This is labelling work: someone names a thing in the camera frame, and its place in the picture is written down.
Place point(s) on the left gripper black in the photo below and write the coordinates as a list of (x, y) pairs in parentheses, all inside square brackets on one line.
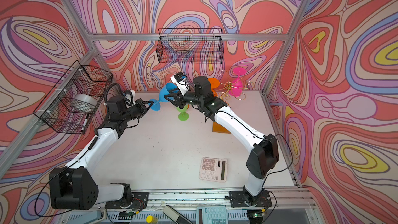
[(139, 104)]

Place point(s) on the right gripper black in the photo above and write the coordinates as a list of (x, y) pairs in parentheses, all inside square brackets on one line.
[(179, 98)]

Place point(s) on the blue wine glass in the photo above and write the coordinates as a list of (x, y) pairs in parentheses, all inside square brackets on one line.
[(166, 90)]

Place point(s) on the green wine glass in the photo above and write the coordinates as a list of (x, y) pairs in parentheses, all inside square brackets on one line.
[(183, 115)]

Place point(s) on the orange wine glass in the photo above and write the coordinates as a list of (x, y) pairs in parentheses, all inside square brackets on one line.
[(214, 84)]

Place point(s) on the gold wire rack wooden base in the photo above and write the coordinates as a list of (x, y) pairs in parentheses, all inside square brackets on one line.
[(223, 90)]

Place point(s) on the magenta wine glass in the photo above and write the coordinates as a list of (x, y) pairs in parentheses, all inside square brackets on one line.
[(237, 85)]

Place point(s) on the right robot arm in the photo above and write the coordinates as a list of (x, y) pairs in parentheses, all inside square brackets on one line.
[(263, 149)]

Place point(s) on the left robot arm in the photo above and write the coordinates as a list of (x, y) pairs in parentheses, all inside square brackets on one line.
[(72, 186)]

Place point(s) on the silver tape roll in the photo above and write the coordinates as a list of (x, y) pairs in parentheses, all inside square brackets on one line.
[(85, 99)]

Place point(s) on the marker pen in basket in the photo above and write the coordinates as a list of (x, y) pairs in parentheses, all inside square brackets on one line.
[(83, 127)]

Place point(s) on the pink calculator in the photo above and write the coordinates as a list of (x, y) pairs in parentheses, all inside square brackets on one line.
[(213, 169)]

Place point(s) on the black phone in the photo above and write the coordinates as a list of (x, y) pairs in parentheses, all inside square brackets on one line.
[(175, 216)]

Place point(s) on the teal calculator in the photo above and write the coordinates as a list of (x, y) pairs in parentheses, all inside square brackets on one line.
[(211, 215)]

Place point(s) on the black wire basket back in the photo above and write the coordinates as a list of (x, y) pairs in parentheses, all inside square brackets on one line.
[(190, 45)]

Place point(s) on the black wire basket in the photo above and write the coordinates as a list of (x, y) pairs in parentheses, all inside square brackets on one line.
[(190, 45), (60, 111)]

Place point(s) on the black wire basket left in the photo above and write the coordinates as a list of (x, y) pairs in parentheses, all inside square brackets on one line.
[(60, 111)]

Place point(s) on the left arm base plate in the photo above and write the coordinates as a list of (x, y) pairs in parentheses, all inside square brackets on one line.
[(138, 201)]

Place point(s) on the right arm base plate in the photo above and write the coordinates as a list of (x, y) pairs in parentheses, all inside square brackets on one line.
[(244, 199)]

